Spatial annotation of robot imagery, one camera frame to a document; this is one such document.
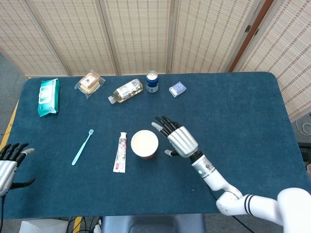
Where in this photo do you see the black floor cable bundle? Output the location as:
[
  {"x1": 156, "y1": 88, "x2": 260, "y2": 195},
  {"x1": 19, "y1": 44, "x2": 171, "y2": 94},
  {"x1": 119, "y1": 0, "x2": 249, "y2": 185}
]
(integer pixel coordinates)
[{"x1": 68, "y1": 216, "x2": 104, "y2": 233}]

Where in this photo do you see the white paper box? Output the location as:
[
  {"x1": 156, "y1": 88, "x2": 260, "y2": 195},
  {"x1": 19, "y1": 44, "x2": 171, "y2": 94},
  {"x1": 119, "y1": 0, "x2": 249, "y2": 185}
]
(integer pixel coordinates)
[{"x1": 18, "y1": 219, "x2": 69, "y2": 233}]

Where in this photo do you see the green wet wipes pack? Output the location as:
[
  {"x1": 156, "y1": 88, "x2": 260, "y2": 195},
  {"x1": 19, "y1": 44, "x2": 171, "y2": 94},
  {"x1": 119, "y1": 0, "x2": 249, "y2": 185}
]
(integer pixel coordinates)
[{"x1": 37, "y1": 78, "x2": 60, "y2": 117}]

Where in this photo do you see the floral label tea bottle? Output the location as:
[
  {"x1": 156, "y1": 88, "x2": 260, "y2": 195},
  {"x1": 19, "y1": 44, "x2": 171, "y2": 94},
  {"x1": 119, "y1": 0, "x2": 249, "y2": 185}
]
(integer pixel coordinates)
[{"x1": 108, "y1": 78, "x2": 144, "y2": 104}]

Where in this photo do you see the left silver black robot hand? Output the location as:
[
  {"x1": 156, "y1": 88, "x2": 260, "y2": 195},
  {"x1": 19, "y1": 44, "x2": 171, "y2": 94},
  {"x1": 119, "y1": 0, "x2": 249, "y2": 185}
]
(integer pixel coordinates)
[{"x1": 0, "y1": 142, "x2": 36, "y2": 197}]

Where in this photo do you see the white coiled cable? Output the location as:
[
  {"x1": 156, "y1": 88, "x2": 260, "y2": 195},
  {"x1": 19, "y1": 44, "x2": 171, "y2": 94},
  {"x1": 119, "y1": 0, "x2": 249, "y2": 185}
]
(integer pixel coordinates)
[{"x1": 295, "y1": 118, "x2": 311, "y2": 136}]

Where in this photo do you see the blue drink can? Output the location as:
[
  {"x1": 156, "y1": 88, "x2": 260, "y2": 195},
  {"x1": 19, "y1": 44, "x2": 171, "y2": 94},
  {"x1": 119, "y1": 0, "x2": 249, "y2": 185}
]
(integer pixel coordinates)
[{"x1": 146, "y1": 70, "x2": 159, "y2": 93}]

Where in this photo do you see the woven bamboo folding screen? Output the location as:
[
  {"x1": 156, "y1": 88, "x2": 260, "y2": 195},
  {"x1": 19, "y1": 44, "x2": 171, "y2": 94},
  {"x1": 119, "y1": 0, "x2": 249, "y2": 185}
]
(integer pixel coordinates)
[{"x1": 0, "y1": 0, "x2": 311, "y2": 122}]

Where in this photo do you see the brown wooden post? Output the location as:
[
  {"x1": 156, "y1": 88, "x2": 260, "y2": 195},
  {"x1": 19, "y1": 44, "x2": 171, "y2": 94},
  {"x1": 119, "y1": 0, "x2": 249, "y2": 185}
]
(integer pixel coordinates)
[{"x1": 228, "y1": 0, "x2": 275, "y2": 73}]

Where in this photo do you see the floral white toothpaste tube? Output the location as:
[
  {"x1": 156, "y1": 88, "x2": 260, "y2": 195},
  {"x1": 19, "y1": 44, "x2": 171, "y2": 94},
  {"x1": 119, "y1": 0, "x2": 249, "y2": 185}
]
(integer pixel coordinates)
[{"x1": 112, "y1": 132, "x2": 128, "y2": 174}]

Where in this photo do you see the light blue toothbrush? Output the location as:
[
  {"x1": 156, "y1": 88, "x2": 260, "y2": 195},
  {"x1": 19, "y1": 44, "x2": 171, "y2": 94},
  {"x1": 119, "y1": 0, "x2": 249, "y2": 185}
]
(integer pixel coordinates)
[{"x1": 71, "y1": 129, "x2": 95, "y2": 166}]

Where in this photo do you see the grey blue chair seat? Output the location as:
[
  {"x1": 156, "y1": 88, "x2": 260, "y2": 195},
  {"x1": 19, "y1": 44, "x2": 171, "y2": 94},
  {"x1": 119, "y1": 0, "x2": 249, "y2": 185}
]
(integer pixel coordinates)
[{"x1": 101, "y1": 213, "x2": 207, "y2": 233}]

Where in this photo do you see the plastic wrapped sandwich cake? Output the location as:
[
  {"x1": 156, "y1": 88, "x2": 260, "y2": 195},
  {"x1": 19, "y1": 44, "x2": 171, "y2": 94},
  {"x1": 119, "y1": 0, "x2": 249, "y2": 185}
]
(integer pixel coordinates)
[{"x1": 74, "y1": 69, "x2": 106, "y2": 100}]

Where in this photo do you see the red paper noodle cup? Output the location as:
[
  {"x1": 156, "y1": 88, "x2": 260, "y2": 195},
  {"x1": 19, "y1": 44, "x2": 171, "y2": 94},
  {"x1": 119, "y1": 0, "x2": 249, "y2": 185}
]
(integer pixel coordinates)
[{"x1": 130, "y1": 130, "x2": 159, "y2": 160}]

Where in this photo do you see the blue table cloth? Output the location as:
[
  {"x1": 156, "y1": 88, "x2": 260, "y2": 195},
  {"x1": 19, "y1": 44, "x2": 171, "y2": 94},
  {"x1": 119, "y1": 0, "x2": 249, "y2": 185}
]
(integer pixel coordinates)
[{"x1": 0, "y1": 71, "x2": 308, "y2": 220}]

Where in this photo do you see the blue white tissue pack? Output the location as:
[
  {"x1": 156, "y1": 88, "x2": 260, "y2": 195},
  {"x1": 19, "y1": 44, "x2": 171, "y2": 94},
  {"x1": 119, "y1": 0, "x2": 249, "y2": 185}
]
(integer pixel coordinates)
[{"x1": 168, "y1": 81, "x2": 188, "y2": 98}]

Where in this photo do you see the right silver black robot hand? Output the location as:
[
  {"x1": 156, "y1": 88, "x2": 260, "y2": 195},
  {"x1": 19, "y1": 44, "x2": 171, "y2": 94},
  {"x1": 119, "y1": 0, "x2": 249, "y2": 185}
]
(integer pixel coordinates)
[{"x1": 151, "y1": 116, "x2": 199, "y2": 159}]

